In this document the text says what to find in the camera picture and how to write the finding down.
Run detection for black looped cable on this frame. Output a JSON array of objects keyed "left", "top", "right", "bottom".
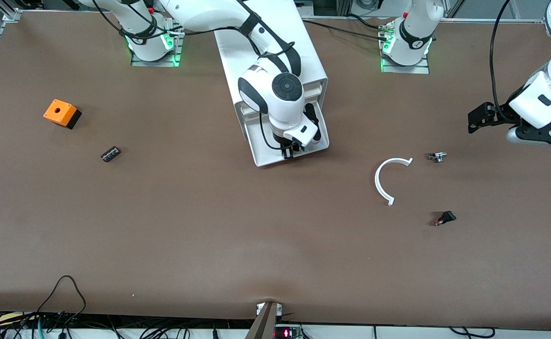
[{"left": 35, "top": 275, "right": 88, "bottom": 325}]

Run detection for black terminal block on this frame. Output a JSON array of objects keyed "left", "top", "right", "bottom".
[{"left": 100, "top": 146, "right": 122, "bottom": 163}]

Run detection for brown camera stand pole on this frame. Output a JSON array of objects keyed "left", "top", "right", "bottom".
[{"left": 244, "top": 301, "right": 279, "bottom": 339}]

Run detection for black floor cable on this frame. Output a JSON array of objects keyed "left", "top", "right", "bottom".
[{"left": 449, "top": 326, "right": 497, "bottom": 339}]

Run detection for black braided cable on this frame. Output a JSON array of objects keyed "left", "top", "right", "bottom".
[{"left": 303, "top": 19, "right": 390, "bottom": 41}]

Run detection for white clamp bracket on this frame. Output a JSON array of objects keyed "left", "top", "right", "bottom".
[{"left": 256, "top": 303, "right": 284, "bottom": 317}]

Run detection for black rocker switch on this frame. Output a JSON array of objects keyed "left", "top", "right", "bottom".
[{"left": 435, "top": 210, "right": 457, "bottom": 227}]

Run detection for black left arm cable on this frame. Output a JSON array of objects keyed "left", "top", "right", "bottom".
[{"left": 489, "top": 0, "right": 512, "bottom": 121}]

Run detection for orange box with black base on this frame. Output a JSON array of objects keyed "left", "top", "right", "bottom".
[{"left": 43, "top": 99, "right": 82, "bottom": 130}]

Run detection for white drawer cabinet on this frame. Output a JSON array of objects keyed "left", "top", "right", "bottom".
[{"left": 213, "top": 4, "right": 330, "bottom": 142}]

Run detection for thin black cable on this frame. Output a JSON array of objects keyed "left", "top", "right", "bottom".
[{"left": 348, "top": 13, "right": 389, "bottom": 30}]

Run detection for red LED display module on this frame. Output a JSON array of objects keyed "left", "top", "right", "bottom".
[{"left": 274, "top": 325, "right": 303, "bottom": 339}]

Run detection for white curved plastic arc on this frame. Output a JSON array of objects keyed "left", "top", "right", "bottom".
[{"left": 374, "top": 157, "right": 413, "bottom": 206}]

